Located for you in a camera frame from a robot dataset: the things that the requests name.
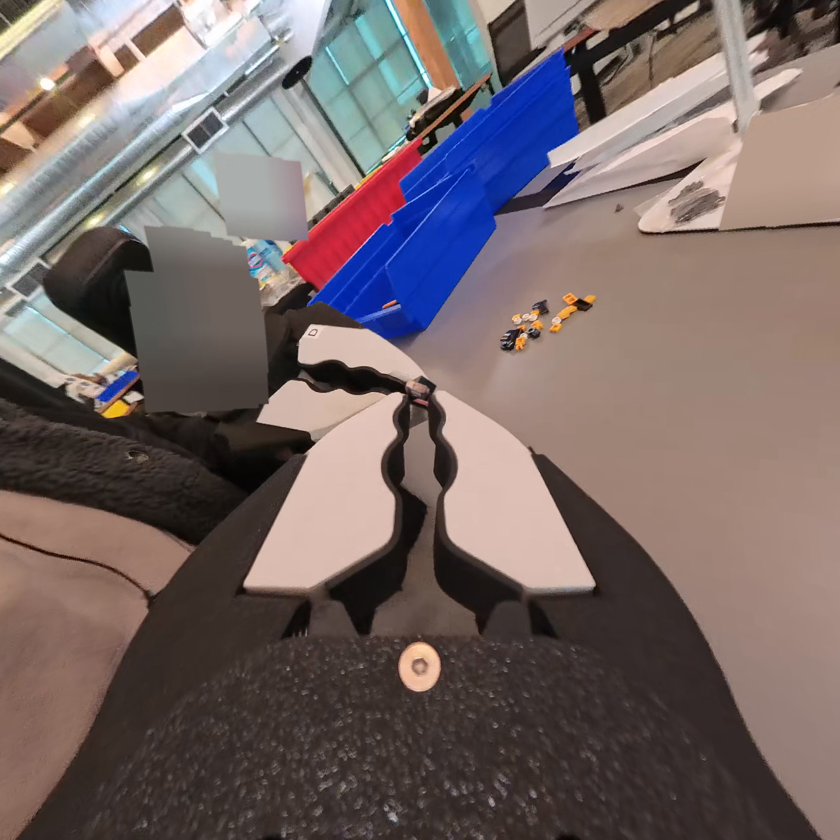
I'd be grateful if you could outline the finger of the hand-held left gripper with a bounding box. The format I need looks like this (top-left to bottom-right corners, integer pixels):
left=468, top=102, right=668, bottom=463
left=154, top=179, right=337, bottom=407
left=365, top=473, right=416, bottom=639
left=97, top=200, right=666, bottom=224
left=297, top=326, right=424, bottom=396
left=256, top=377, right=408, bottom=442

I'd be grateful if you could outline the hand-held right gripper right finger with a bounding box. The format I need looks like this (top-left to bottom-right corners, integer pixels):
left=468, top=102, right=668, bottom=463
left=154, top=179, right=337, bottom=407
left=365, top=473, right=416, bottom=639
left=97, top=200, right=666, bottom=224
left=427, top=389, right=598, bottom=599

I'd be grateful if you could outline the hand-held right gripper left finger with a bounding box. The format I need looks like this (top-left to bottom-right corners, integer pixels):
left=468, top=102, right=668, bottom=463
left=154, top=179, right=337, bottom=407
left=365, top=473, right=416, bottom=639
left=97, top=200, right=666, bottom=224
left=243, top=392, right=411, bottom=597

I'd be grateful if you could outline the pile of small lego pieces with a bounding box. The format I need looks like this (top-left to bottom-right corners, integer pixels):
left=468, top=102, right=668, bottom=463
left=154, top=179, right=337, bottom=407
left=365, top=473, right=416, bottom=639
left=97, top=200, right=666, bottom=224
left=500, top=293, right=597, bottom=353

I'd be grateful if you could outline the pile of grey lego pieces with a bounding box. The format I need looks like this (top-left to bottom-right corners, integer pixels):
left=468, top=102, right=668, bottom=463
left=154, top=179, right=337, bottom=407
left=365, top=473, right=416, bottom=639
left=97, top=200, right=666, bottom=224
left=666, top=182, right=727, bottom=225

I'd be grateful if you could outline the clear bottle blue label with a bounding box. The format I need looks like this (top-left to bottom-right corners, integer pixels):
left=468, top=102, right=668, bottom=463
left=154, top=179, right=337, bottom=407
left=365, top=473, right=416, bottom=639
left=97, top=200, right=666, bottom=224
left=246, top=239, right=291, bottom=287

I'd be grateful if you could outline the red storage bin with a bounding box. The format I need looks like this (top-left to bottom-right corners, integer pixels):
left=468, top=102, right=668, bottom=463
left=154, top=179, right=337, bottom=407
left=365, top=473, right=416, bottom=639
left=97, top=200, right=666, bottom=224
left=282, top=140, right=426, bottom=291

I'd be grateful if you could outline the dark fleece jacket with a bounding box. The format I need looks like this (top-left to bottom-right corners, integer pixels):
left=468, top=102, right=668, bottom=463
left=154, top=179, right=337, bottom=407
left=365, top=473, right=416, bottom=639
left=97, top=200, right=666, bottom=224
left=0, top=397, right=253, bottom=546

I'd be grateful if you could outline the cluttered wooden desk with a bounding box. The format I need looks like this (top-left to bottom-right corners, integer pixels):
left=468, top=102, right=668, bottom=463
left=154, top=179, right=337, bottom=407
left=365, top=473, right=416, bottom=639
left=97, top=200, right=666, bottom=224
left=403, top=72, right=494, bottom=144

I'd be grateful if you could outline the black office chair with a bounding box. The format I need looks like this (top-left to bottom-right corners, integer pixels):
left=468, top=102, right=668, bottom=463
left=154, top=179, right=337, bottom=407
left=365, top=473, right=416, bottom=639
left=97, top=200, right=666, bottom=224
left=487, top=0, right=534, bottom=86

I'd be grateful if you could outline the black earphone with cable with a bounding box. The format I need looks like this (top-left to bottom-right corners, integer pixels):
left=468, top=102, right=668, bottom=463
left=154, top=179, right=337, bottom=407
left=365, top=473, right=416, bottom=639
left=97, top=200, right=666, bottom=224
left=0, top=533, right=155, bottom=599

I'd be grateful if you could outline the black frame desk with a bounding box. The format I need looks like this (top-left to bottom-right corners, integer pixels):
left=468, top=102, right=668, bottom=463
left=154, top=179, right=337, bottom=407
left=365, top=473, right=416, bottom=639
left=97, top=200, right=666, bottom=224
left=563, top=0, right=719, bottom=127

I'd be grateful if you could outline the white metal post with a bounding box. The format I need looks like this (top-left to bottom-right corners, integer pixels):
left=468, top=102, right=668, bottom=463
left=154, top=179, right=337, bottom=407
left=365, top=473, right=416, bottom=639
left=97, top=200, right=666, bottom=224
left=710, top=0, right=763, bottom=132

